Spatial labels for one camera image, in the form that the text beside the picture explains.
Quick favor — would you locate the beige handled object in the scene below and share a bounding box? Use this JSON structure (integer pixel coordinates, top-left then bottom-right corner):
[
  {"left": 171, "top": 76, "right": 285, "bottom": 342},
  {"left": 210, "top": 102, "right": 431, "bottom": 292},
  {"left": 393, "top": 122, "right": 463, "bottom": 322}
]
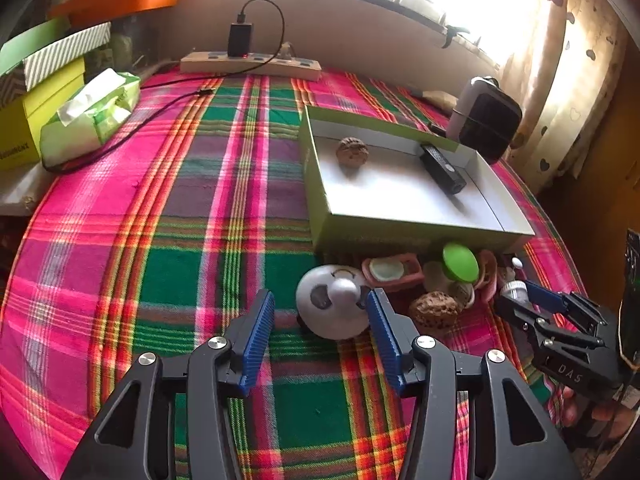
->
[{"left": 410, "top": 89, "right": 458, "bottom": 111}]

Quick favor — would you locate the green tissue pack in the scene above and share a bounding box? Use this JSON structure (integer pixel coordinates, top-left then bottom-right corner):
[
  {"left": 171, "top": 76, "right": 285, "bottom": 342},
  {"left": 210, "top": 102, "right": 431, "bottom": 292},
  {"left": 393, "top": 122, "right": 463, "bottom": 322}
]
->
[{"left": 40, "top": 67, "right": 142, "bottom": 161}]

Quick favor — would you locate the green glass jar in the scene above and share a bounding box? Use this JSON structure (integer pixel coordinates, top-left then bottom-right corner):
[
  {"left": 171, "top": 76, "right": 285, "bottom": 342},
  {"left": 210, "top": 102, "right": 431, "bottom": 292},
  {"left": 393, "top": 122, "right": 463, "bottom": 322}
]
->
[{"left": 112, "top": 15, "right": 151, "bottom": 68}]

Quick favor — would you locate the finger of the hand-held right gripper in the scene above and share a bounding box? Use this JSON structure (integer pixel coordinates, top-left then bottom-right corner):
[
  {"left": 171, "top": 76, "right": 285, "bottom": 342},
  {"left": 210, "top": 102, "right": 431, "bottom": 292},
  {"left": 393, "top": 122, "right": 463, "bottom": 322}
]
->
[
  {"left": 494, "top": 295, "right": 605, "bottom": 357},
  {"left": 524, "top": 279, "right": 615, "bottom": 335}
]

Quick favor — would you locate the green capped white knob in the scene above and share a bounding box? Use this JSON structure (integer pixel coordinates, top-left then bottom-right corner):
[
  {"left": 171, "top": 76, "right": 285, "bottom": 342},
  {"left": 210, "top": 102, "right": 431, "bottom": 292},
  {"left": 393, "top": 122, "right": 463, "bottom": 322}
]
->
[{"left": 422, "top": 242, "right": 481, "bottom": 295}]

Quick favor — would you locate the striped box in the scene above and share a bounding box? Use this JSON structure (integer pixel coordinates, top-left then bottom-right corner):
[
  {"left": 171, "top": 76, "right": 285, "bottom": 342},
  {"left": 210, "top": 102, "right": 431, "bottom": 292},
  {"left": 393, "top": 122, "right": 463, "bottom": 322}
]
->
[{"left": 0, "top": 22, "right": 112, "bottom": 108}]

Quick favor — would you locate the brown walnut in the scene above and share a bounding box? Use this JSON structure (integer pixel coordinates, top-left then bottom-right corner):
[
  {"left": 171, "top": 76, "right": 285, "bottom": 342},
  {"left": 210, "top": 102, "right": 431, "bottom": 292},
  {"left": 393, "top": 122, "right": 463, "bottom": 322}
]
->
[
  {"left": 336, "top": 137, "right": 370, "bottom": 166},
  {"left": 410, "top": 291, "right": 461, "bottom": 333}
]

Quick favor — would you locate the black cable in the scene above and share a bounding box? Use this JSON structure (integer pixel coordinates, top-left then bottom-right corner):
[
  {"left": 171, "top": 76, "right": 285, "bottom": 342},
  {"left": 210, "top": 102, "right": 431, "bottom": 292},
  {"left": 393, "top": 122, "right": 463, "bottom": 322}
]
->
[{"left": 40, "top": 0, "right": 286, "bottom": 175}]

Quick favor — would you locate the black rectangular device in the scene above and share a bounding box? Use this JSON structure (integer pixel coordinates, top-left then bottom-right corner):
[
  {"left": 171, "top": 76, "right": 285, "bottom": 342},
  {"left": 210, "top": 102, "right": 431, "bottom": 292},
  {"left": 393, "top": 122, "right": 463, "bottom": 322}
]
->
[{"left": 419, "top": 143, "right": 468, "bottom": 197}]

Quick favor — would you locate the pink oval case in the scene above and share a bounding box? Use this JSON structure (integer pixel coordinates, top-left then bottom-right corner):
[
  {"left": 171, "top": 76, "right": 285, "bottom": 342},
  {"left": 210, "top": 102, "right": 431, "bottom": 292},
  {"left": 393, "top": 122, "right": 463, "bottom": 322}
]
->
[{"left": 361, "top": 254, "right": 425, "bottom": 291}]

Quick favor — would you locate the yellow-green box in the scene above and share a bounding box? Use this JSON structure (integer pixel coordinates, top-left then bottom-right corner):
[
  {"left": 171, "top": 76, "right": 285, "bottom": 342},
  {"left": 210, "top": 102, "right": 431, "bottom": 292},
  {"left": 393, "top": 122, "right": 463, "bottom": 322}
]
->
[{"left": 0, "top": 57, "right": 87, "bottom": 171}]

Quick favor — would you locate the heart print curtain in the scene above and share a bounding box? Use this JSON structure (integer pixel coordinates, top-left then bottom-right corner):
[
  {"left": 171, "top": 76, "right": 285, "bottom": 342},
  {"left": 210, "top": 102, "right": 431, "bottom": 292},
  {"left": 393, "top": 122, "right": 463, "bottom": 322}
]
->
[{"left": 500, "top": 0, "right": 631, "bottom": 196}]

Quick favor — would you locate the person's right hand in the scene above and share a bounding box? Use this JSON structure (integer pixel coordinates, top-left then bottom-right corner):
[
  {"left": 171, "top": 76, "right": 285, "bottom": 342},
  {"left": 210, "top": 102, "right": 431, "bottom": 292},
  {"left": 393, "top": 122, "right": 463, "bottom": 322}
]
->
[{"left": 561, "top": 385, "right": 632, "bottom": 438}]

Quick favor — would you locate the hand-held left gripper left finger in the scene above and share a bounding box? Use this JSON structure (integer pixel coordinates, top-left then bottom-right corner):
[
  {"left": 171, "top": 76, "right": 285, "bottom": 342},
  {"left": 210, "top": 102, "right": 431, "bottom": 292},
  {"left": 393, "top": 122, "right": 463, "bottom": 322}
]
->
[{"left": 60, "top": 289, "right": 277, "bottom": 480}]

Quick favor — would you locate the black charger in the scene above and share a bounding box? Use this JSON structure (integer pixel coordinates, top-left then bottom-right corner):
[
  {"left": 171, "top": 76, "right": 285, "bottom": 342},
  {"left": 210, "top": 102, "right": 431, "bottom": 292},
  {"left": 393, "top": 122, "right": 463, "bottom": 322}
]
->
[{"left": 227, "top": 22, "right": 254, "bottom": 58}]

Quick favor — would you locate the white round gadget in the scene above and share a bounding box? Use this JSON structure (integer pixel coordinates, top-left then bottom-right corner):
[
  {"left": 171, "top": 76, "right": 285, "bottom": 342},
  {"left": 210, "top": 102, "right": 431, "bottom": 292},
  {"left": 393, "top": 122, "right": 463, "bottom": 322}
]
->
[{"left": 296, "top": 265, "right": 373, "bottom": 341}]

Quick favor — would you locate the beige power strip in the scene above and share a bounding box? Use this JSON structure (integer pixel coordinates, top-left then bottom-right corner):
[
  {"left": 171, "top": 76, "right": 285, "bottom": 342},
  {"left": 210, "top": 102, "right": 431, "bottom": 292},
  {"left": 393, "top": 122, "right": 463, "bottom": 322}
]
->
[{"left": 180, "top": 51, "right": 322, "bottom": 82}]

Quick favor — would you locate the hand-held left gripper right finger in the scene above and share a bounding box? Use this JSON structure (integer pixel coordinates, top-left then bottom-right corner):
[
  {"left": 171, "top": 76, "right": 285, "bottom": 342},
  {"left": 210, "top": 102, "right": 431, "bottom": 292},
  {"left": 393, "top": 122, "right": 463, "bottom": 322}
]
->
[{"left": 366, "top": 287, "right": 583, "bottom": 480}]

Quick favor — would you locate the small white pump bottle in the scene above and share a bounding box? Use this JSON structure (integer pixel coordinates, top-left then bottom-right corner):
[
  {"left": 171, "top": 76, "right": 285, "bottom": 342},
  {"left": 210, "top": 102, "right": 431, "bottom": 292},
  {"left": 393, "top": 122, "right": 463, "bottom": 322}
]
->
[{"left": 502, "top": 257, "right": 531, "bottom": 307}]

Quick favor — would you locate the plaid tablecloth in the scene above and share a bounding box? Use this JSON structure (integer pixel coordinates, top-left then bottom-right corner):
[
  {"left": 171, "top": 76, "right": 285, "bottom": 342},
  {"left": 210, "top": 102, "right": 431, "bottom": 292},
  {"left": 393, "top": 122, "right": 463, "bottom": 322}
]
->
[{"left": 0, "top": 62, "right": 601, "bottom": 480}]

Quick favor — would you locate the grey black heater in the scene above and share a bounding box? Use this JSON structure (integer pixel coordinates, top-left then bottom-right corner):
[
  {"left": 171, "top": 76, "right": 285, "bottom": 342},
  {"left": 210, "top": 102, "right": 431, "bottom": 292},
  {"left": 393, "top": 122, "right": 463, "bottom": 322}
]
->
[{"left": 446, "top": 76, "right": 523, "bottom": 163}]

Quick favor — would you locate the green cardboard box tray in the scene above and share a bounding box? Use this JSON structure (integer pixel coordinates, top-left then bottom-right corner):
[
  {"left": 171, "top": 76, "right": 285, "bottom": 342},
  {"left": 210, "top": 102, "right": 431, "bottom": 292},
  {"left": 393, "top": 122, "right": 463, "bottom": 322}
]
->
[{"left": 298, "top": 105, "right": 536, "bottom": 253}]

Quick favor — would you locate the green box lid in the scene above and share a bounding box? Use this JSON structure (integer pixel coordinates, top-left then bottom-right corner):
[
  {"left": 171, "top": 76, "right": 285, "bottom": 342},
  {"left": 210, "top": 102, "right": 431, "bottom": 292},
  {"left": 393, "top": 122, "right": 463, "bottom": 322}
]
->
[{"left": 0, "top": 17, "right": 71, "bottom": 76}]

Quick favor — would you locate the white round jar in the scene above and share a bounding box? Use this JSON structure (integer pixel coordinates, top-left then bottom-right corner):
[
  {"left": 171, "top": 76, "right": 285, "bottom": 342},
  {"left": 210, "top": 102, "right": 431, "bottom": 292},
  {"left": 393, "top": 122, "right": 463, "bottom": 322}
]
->
[{"left": 450, "top": 282, "right": 476, "bottom": 309}]

